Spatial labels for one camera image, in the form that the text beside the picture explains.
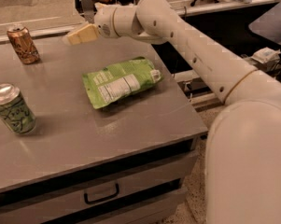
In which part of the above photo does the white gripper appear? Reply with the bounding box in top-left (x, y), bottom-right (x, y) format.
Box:
top-left (63, 6), bottom-right (119, 45)

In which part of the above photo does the orange soda can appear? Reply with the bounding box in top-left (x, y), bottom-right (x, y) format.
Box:
top-left (7, 25), bottom-right (40, 64)

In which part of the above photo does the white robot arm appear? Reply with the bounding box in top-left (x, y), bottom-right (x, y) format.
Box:
top-left (64, 0), bottom-right (281, 224)

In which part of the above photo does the green rice chip bag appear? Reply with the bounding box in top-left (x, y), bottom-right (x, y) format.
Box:
top-left (82, 57), bottom-right (163, 109)

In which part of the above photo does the green soda can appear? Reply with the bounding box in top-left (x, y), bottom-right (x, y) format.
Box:
top-left (0, 83), bottom-right (36, 134)

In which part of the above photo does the grey drawer cabinet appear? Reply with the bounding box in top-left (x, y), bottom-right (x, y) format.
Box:
top-left (0, 37), bottom-right (207, 224)

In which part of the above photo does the white tissue packet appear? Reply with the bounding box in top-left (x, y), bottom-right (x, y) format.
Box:
top-left (252, 48), bottom-right (281, 63)

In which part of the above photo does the black drawer handle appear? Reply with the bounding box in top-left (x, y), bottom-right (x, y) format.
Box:
top-left (83, 183), bottom-right (119, 205)

